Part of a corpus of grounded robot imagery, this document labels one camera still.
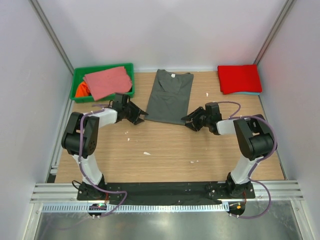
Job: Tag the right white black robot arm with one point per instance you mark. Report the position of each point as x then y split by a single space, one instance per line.
256 141

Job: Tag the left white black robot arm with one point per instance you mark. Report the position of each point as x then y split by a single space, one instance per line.
80 139

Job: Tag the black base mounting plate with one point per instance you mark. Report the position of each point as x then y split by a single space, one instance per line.
178 193

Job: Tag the orange t shirt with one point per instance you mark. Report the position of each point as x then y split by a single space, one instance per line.
82 90

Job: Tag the red folded t shirt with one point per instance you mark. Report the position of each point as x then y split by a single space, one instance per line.
239 78

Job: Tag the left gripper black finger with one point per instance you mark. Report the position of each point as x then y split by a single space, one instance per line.
135 119
135 111

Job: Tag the light blue folded t shirt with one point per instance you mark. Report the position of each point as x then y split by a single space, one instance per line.
248 93

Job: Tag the grey t shirt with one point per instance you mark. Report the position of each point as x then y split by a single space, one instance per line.
169 98

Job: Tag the pink folded t shirt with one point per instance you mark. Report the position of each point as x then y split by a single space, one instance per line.
107 82

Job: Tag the white slotted cable duct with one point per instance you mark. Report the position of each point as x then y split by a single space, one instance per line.
100 208

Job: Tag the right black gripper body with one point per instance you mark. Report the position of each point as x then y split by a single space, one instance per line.
206 118

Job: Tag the aluminium frame rail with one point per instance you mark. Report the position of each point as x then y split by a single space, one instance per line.
54 193

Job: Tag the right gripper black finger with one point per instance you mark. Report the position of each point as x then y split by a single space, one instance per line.
195 124
195 115

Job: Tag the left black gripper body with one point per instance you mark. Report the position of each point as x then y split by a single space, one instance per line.
125 109

